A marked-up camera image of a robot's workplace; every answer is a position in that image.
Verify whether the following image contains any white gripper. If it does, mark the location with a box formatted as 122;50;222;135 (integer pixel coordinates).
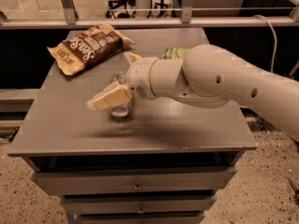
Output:
87;51;158;111

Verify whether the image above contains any orange soda can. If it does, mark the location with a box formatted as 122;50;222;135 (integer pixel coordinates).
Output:
110;72;134;119

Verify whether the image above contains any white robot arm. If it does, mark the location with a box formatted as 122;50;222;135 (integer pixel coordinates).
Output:
87;44;299;141

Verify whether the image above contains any green chip bag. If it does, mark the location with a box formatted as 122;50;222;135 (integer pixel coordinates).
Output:
163;47;189;60

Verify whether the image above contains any brown chip bag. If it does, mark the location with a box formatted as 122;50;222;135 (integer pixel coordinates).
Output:
48;22;135;76

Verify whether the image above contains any grey metal railing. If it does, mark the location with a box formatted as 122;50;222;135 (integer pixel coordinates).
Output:
0;0;299;29

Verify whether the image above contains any black office chair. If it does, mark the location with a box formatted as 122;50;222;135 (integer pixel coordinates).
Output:
106;0;135;19

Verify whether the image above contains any grey drawer cabinet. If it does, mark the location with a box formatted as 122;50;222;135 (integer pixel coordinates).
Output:
7;27;258;224

